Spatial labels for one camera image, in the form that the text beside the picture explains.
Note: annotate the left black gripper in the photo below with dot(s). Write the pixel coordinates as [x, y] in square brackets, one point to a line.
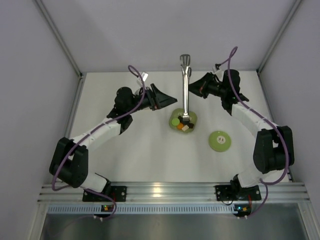
[153, 97]

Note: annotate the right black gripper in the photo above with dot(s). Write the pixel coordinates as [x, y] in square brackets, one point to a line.
[204, 87]

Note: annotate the green round food piece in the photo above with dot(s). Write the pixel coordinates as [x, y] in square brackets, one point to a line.
[175, 121]

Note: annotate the silver metal tongs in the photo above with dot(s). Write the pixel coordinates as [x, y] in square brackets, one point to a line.
[186, 70]

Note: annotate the beige food cube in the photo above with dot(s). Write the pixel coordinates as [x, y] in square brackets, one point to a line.
[186, 127]

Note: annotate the orange round food piece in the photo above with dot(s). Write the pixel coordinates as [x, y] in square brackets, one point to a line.
[180, 126]

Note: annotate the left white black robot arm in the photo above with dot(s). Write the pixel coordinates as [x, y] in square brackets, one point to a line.
[70, 161]

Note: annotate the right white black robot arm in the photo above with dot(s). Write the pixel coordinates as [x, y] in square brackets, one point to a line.
[274, 145]

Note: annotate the green square bowl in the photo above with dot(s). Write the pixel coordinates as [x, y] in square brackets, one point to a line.
[193, 118]

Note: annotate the green round lid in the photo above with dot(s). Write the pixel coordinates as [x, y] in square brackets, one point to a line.
[219, 141]

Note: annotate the aluminium mounting rail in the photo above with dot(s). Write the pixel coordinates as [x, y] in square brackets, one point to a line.
[175, 192]

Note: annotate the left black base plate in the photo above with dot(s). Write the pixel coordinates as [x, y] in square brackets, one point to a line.
[117, 193]

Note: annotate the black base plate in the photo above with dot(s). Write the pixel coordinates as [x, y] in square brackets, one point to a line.
[117, 193]
[228, 193]

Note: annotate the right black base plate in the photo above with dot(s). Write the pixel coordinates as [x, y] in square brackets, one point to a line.
[228, 193]

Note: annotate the grey slotted cable duct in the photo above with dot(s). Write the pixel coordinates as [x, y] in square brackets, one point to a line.
[130, 209]

